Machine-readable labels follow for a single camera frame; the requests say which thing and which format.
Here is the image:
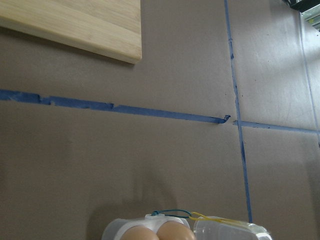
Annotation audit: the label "yellow rubber band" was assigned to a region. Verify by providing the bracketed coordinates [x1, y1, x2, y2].
[188, 211, 245, 225]

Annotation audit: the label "green rubber band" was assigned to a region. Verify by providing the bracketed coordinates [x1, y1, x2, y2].
[150, 209, 192, 219]

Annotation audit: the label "bamboo cutting board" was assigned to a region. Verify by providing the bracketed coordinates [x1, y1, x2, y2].
[0, 0, 142, 64]

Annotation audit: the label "brown egg front slot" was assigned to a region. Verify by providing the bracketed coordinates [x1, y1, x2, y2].
[156, 221, 196, 240]

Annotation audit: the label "blue tape grid lines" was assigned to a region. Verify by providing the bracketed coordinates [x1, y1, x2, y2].
[0, 0, 320, 223]

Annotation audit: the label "clear plastic egg box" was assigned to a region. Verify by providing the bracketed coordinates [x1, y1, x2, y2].
[101, 214, 272, 240]

